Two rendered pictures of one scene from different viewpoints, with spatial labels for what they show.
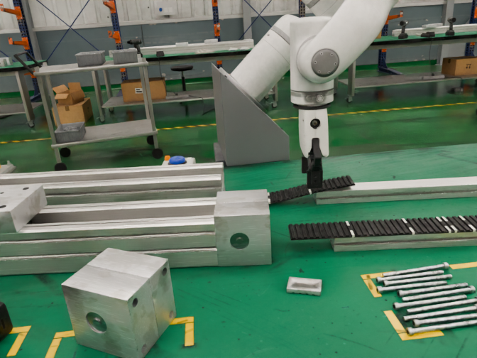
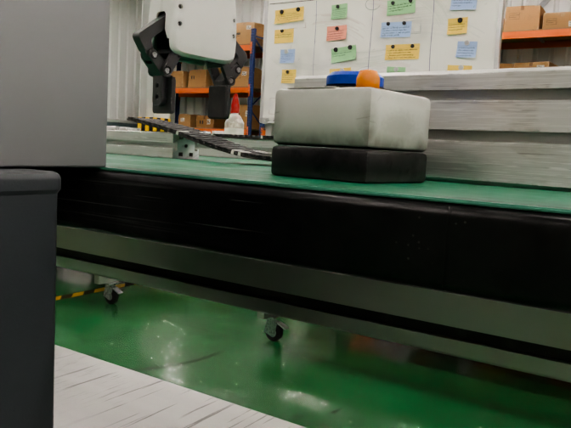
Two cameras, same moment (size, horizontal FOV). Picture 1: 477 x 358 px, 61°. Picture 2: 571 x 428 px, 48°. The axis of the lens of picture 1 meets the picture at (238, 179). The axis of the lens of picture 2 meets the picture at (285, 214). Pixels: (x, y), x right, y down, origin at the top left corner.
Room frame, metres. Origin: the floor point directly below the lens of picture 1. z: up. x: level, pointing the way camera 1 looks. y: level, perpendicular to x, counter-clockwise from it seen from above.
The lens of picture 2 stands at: (1.34, 0.39, 0.80)
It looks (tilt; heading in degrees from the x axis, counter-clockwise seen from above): 6 degrees down; 217
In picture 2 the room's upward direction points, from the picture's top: 3 degrees clockwise
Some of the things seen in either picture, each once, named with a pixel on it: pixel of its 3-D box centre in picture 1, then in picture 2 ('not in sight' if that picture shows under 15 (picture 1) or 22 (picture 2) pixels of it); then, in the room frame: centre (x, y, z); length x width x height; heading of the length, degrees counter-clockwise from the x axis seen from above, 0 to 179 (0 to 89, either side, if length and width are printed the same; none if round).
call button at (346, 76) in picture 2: (177, 161); (354, 87); (0.95, 0.15, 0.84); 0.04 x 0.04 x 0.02
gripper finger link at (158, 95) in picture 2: (307, 157); (155, 81); (0.86, -0.16, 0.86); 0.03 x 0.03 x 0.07; 88
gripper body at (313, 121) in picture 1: (311, 126); (195, 11); (0.81, -0.16, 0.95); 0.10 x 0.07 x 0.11; 178
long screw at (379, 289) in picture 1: (412, 286); not in sight; (0.49, -0.24, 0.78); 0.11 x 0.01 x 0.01; 95
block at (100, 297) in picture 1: (128, 295); not in sight; (0.45, 0.16, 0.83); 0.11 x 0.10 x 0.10; 156
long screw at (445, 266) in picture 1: (415, 270); not in sight; (0.52, -0.27, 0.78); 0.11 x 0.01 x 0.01; 96
